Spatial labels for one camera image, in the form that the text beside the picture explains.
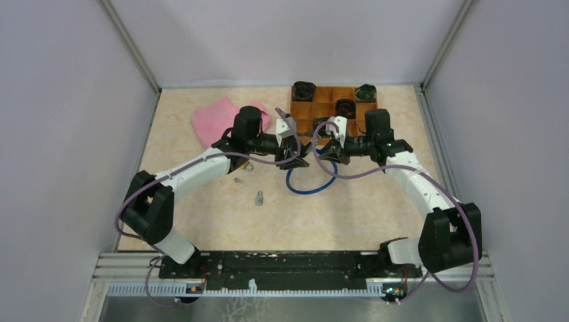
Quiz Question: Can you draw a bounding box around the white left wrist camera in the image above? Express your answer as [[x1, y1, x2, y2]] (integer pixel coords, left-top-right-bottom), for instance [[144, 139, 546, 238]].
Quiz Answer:
[[275, 116, 296, 146]]

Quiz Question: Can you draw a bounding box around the pink cloth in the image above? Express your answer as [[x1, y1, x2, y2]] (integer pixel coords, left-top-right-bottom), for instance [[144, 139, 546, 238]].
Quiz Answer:
[[191, 96, 273, 150]]

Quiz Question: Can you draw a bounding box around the wooden compartment tray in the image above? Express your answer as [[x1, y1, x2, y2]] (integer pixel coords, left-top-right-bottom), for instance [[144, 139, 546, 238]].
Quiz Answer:
[[289, 86, 380, 144]]

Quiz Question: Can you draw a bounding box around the grey combination lock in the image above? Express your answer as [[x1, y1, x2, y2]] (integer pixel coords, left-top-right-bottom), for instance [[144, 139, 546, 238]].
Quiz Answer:
[[254, 191, 264, 206]]

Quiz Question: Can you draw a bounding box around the brass padlock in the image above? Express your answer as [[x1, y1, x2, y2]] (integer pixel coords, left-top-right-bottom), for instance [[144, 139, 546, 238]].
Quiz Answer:
[[241, 162, 254, 172]]

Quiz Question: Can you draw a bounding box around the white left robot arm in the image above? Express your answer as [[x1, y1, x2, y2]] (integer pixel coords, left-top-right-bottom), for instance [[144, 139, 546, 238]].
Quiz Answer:
[[115, 106, 311, 278]]

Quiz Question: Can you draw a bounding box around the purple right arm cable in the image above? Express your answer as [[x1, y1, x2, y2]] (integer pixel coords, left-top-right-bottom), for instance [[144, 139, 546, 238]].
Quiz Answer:
[[311, 121, 482, 305]]

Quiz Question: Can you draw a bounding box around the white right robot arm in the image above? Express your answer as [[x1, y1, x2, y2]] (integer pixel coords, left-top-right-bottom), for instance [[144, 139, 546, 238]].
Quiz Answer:
[[314, 109, 482, 276]]

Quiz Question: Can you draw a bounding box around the grey slotted cable duct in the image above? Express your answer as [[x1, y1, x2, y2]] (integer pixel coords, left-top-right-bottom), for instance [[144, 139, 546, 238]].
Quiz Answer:
[[107, 278, 404, 299]]

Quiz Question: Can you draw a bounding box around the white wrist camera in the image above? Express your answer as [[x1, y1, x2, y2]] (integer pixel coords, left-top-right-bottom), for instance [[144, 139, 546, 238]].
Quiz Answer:
[[325, 116, 348, 148], [275, 116, 296, 146]]

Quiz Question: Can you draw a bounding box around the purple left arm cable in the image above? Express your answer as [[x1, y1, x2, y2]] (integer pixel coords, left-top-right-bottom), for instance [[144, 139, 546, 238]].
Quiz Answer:
[[114, 106, 303, 309]]

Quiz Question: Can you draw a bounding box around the blue ethernet cable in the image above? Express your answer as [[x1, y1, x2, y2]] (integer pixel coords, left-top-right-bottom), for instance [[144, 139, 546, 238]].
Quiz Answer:
[[285, 148, 339, 195]]

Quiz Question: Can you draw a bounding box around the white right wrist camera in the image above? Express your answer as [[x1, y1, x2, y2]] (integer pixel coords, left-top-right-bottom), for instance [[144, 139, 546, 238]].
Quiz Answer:
[[325, 116, 348, 148]]

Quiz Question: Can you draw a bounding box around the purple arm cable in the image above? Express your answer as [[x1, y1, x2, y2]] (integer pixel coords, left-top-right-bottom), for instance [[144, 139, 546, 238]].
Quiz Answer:
[[114, 106, 303, 309], [311, 121, 482, 305]]

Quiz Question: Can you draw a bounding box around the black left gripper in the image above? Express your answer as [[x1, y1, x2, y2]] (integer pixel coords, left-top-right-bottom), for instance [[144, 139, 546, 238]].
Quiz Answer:
[[248, 133, 310, 170]]

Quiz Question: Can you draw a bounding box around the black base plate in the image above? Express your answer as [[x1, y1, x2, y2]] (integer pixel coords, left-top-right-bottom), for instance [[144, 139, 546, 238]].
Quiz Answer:
[[158, 250, 423, 291]]

